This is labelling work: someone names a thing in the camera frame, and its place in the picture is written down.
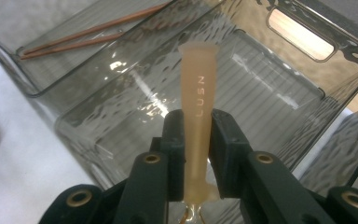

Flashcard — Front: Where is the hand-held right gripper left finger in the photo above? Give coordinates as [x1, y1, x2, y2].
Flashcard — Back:
[150, 109, 186, 202]

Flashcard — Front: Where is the brown wooden chopstick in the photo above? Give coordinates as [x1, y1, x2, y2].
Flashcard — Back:
[19, 30, 125, 61]
[20, 1, 173, 56]

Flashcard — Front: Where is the smoky transparent plastic bin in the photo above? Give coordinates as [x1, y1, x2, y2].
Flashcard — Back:
[54, 0, 358, 224]
[297, 102, 358, 201]
[0, 0, 227, 98]

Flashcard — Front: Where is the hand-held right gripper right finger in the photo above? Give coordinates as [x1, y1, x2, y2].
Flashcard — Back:
[209, 108, 254, 200]

